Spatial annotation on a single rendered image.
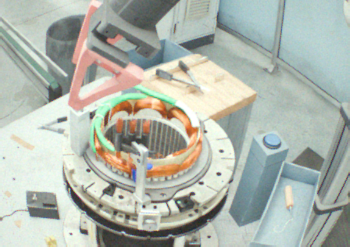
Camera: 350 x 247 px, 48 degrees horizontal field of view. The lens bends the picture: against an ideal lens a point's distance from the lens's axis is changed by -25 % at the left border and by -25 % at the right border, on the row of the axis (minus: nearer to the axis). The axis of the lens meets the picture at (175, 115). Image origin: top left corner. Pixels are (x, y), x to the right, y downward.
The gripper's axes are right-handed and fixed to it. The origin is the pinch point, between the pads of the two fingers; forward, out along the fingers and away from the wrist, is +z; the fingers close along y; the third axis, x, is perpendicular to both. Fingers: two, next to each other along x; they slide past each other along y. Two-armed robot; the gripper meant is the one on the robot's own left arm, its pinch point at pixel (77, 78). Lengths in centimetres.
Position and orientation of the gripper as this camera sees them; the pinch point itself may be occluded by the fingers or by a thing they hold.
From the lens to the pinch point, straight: 49.9
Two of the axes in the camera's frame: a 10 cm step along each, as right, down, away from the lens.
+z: -6.3, 6.7, 4.1
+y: 1.4, 6.1, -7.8
